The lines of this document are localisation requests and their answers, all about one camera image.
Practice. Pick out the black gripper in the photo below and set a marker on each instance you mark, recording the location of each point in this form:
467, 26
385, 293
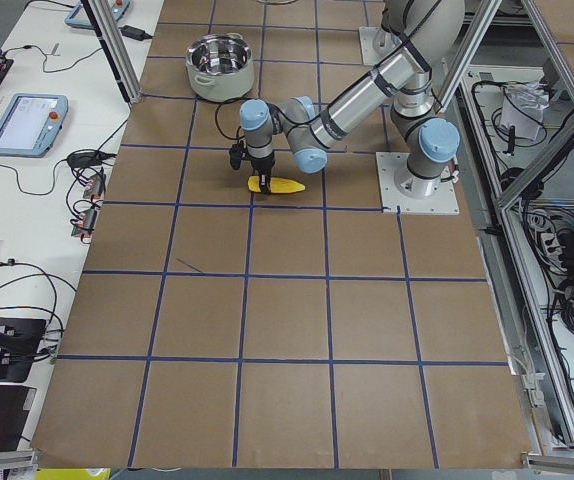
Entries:
263, 164

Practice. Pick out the yellow corn cob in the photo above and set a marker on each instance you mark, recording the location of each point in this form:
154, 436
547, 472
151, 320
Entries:
278, 185

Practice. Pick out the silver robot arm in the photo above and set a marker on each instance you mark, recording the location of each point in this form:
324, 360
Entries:
425, 31

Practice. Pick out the pale green cooking pot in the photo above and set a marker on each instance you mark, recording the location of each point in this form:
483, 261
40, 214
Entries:
220, 67

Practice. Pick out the small circuit board upper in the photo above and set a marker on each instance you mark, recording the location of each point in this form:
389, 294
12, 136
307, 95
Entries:
95, 186

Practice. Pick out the small circuit board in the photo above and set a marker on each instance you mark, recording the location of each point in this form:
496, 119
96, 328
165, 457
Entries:
83, 225
95, 186

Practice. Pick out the small circuit board lower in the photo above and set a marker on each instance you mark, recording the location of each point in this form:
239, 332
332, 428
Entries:
83, 225

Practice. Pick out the black power adapter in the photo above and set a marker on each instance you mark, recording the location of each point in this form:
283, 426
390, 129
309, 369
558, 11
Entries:
135, 33

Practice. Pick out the blue teach pendant near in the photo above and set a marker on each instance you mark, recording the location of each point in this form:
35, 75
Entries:
30, 124

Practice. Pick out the white crumpled paper box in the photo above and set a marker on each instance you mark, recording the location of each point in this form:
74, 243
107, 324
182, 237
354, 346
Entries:
523, 109

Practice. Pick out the black monitor stand base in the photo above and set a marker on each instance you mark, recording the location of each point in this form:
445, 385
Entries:
19, 346

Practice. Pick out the black flat device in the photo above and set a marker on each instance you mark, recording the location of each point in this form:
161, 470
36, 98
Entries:
15, 404

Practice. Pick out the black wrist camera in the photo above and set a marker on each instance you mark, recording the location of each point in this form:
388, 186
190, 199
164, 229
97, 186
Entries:
237, 154

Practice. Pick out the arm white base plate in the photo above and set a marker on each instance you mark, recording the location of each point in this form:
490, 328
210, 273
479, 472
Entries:
375, 44
403, 193

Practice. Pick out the aluminium frame post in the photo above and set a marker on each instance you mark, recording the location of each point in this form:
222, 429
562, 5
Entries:
112, 44

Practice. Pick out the aluminium frame diagonal beam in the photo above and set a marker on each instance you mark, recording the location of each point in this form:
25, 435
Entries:
550, 157

